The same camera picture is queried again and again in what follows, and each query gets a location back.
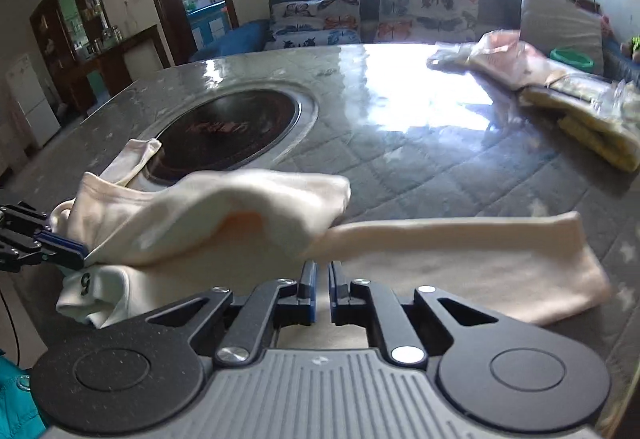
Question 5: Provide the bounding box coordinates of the small butterfly print cushion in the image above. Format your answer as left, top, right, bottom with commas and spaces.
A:
264, 0, 362, 52

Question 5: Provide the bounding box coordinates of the yellow folded garment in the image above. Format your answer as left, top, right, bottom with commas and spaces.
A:
518, 73, 640, 170

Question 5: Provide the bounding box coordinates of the cream white garment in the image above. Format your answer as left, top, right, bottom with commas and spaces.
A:
50, 137, 614, 331

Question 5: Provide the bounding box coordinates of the large butterfly print cushion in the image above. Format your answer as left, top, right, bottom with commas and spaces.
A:
376, 0, 482, 44

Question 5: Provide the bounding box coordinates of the white refrigerator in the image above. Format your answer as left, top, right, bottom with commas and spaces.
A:
4, 53, 63, 150

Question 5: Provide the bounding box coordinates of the black cable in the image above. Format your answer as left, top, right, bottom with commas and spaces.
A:
0, 288, 22, 366

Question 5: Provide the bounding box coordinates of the blue sofa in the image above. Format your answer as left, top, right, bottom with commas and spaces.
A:
189, 0, 640, 84

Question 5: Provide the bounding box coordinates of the dark wooden display cabinet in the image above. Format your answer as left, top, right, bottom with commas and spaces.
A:
29, 0, 172, 116

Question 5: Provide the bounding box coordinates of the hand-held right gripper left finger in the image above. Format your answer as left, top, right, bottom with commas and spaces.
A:
145, 261, 319, 368

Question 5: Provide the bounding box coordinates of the green bowl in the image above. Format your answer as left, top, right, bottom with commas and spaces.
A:
549, 47, 596, 70

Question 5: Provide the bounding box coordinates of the pink folded garment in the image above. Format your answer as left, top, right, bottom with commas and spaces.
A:
426, 30, 568, 92

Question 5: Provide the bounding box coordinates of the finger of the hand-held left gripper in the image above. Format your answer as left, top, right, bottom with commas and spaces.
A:
0, 202, 89, 254
0, 239, 87, 273

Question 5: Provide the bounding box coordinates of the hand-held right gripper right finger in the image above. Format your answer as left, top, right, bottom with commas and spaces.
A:
328, 261, 501, 366

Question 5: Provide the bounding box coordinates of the grey plain pillow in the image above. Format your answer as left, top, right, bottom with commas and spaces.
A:
519, 0, 607, 76

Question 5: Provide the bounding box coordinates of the teal jacket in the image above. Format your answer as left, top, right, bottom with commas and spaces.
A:
0, 348, 48, 439

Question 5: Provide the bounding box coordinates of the round black induction cooktop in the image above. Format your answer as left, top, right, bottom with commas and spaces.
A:
136, 88, 320, 186

